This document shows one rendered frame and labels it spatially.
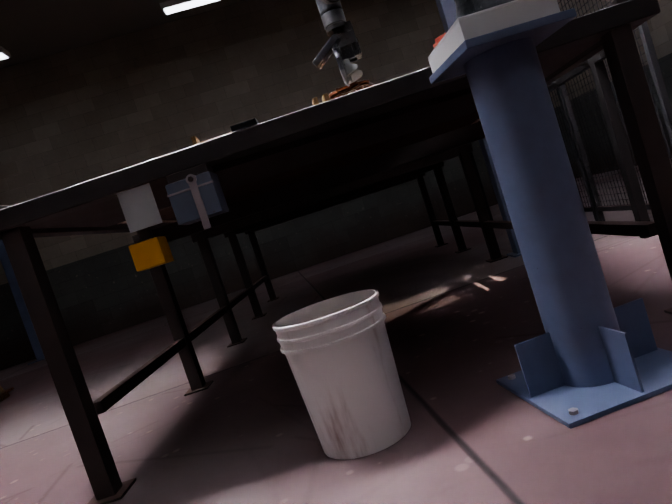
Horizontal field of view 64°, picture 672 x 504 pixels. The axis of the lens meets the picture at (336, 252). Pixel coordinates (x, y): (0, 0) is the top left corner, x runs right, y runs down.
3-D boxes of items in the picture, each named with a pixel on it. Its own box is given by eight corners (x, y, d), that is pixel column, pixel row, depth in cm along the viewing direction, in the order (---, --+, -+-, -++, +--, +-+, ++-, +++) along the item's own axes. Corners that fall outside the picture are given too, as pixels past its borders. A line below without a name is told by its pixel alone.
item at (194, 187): (226, 222, 153) (205, 161, 152) (180, 237, 153) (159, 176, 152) (234, 222, 164) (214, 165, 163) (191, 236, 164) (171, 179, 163)
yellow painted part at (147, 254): (166, 262, 155) (138, 184, 153) (136, 272, 155) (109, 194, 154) (174, 260, 163) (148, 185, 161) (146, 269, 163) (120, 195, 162)
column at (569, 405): (722, 369, 120) (612, -11, 116) (570, 429, 116) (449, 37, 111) (614, 339, 158) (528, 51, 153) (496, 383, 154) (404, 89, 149)
